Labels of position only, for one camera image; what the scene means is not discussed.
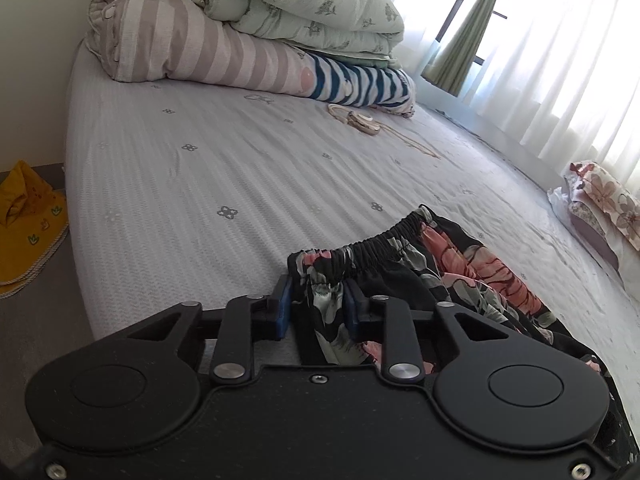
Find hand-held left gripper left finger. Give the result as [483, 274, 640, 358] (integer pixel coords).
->
[125, 275, 293, 386]

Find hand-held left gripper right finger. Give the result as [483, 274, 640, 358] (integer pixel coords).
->
[343, 278, 506, 384]

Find black floral pants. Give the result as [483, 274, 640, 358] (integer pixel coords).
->
[286, 204, 628, 467]

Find bed with grey patterned sheet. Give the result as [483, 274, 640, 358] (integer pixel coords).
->
[64, 35, 640, 361]

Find blue striped blanket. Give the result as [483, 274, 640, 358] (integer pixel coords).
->
[299, 49, 419, 119]

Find purple and white pillow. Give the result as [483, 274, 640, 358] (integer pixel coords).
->
[547, 184, 640, 283]

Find yellow cloth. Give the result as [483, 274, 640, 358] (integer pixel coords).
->
[0, 159, 70, 300]

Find pink striped rolled blanket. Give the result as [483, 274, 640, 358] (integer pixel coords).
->
[84, 0, 322, 99]

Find floral pillow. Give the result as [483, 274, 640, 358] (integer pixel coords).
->
[562, 159, 640, 252]

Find green curtain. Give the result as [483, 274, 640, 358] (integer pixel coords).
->
[421, 0, 517, 97]

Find green floral quilt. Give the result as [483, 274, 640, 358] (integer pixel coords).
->
[171, 0, 406, 67]

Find white sheer curtain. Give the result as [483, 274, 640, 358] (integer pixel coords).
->
[350, 0, 640, 183]

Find beige corded item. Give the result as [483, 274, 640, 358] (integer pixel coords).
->
[327, 102, 442, 159]

